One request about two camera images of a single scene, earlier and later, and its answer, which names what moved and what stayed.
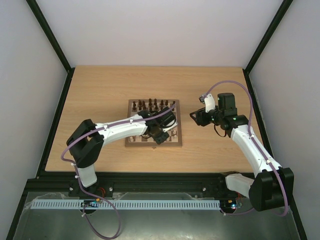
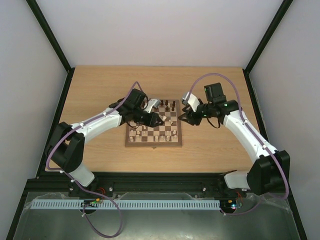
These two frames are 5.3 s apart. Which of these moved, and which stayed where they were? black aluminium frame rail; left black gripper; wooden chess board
Moved: left black gripper
Stayed: wooden chess board; black aluminium frame rail
